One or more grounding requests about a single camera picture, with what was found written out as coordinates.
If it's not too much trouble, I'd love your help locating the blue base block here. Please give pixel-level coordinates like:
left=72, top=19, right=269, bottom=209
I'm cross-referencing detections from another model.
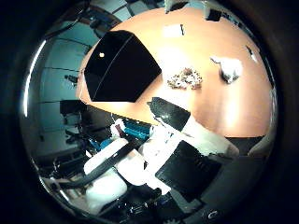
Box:
left=122, top=119, right=152, bottom=142

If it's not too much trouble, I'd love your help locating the spotted brown white plush toy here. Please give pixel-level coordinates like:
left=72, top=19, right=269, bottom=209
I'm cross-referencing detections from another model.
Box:
left=166, top=66, right=204, bottom=91

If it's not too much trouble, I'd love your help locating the white paper sheet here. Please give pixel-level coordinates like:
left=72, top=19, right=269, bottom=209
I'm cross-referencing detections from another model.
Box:
left=162, top=23, right=187, bottom=39

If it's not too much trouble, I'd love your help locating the black chair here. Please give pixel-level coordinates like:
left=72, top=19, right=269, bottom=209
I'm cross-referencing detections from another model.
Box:
left=205, top=8, right=223, bottom=22

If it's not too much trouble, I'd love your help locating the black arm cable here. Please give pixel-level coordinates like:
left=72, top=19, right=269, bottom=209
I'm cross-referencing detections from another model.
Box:
left=59, top=141, right=138, bottom=190

